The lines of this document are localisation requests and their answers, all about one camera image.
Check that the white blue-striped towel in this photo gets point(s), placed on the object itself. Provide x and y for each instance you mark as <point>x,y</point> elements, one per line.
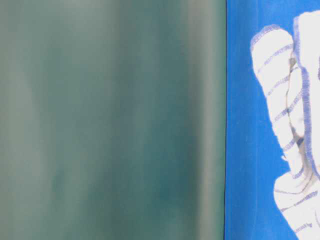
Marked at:
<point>287,66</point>

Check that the blue table cloth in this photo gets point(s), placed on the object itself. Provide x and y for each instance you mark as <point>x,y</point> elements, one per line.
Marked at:
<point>253,155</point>

